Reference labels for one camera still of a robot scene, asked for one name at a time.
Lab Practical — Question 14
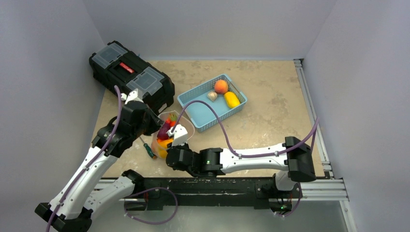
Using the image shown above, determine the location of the clear zip top bag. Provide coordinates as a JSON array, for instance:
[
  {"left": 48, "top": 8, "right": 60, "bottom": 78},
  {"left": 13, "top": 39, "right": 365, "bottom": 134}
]
[{"left": 150, "top": 111, "right": 194, "bottom": 159}]

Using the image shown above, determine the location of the red toy chili pepper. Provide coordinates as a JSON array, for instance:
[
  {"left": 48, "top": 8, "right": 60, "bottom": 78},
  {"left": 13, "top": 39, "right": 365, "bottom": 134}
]
[{"left": 165, "top": 113, "right": 178, "bottom": 128}]

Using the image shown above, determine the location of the yellow toy bell pepper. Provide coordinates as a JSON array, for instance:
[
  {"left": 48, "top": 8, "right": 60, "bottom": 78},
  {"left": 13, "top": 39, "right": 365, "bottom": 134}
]
[{"left": 155, "top": 138, "right": 173, "bottom": 159}]

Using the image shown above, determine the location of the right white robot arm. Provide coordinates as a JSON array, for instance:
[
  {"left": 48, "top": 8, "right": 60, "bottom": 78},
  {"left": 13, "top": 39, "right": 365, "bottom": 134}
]
[{"left": 165, "top": 136, "right": 317, "bottom": 197}]

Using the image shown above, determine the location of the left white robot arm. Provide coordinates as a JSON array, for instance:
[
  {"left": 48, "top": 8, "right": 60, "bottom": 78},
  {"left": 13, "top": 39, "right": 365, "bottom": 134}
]
[{"left": 35, "top": 101, "right": 164, "bottom": 232}]

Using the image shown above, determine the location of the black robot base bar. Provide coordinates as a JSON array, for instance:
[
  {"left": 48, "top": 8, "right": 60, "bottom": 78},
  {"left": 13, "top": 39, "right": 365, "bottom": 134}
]
[{"left": 123, "top": 170, "right": 302, "bottom": 214}]

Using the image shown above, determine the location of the light blue plastic basket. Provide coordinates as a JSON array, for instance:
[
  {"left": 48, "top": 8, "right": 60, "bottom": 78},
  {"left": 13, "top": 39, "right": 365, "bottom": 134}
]
[{"left": 177, "top": 73, "right": 248, "bottom": 133}]

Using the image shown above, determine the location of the black plastic toolbox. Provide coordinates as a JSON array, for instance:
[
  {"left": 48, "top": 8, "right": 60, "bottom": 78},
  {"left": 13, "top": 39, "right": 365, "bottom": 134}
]
[{"left": 89, "top": 41, "right": 175, "bottom": 115}]

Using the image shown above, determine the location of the white toy garlic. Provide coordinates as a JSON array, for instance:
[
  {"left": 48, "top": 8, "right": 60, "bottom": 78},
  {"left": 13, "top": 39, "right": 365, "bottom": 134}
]
[{"left": 207, "top": 91, "right": 218, "bottom": 102}]

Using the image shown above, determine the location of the peach toy fruit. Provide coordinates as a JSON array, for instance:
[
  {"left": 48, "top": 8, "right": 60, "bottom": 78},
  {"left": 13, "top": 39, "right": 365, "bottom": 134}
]
[{"left": 214, "top": 79, "right": 229, "bottom": 94}]

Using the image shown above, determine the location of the yellow toy lemon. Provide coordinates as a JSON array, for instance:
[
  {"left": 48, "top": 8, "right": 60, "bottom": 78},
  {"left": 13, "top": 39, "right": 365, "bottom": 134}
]
[{"left": 223, "top": 91, "right": 241, "bottom": 109}]

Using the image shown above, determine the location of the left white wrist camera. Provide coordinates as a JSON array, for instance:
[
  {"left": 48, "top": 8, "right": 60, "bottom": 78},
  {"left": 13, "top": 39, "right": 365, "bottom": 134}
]
[{"left": 120, "top": 89, "right": 144, "bottom": 105}]

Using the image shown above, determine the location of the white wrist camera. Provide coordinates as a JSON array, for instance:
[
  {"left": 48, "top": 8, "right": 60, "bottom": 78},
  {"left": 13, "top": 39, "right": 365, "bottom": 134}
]
[
  {"left": 120, "top": 89, "right": 144, "bottom": 105},
  {"left": 167, "top": 124, "right": 188, "bottom": 146}
]

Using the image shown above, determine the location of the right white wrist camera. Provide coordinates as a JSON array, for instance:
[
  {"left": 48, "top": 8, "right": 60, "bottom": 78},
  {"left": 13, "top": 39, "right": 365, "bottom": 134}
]
[{"left": 167, "top": 124, "right": 188, "bottom": 146}]

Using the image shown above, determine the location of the green handled screwdriver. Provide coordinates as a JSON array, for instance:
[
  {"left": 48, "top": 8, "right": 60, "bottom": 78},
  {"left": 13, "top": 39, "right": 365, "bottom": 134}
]
[{"left": 139, "top": 137, "right": 157, "bottom": 160}]

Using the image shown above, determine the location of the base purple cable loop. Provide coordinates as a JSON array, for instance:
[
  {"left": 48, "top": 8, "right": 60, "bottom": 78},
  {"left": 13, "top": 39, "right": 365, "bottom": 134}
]
[{"left": 124, "top": 187, "right": 178, "bottom": 225}]

